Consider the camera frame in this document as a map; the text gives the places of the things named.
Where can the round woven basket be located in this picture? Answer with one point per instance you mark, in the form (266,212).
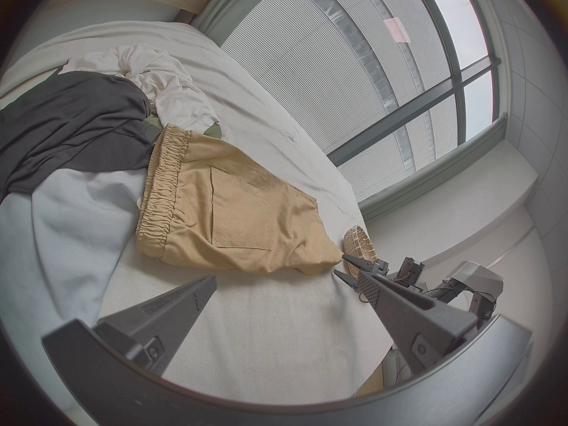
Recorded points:
(360,244)

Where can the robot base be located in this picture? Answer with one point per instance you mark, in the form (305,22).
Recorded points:
(397,368)

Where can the green garment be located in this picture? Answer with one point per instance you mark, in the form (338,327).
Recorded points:
(213,130)

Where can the white garment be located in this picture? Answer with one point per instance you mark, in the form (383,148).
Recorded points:
(168,82)

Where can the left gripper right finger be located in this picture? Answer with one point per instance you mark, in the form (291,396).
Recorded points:
(417,322)

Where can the window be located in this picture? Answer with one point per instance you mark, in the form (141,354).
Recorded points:
(337,69)

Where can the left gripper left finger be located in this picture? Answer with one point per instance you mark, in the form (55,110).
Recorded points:
(164,322)

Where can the bed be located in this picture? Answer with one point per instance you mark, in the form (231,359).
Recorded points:
(275,326)

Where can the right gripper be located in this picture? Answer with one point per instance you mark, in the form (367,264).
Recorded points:
(381,267)

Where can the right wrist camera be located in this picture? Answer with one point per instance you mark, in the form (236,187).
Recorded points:
(410,270)

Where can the pale blue garment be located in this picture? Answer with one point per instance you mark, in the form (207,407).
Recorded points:
(84,229)

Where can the black garment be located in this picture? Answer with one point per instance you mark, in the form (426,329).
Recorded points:
(75,127)

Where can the tan shorts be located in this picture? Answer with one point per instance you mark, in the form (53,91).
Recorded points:
(248,211)

